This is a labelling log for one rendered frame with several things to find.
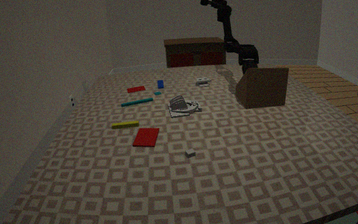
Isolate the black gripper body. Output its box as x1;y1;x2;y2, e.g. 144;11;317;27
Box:
200;0;219;9

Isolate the yellow rectangular bar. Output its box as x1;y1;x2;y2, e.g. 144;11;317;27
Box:
112;121;139;129

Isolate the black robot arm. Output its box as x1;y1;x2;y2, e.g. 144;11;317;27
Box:
216;0;259;75

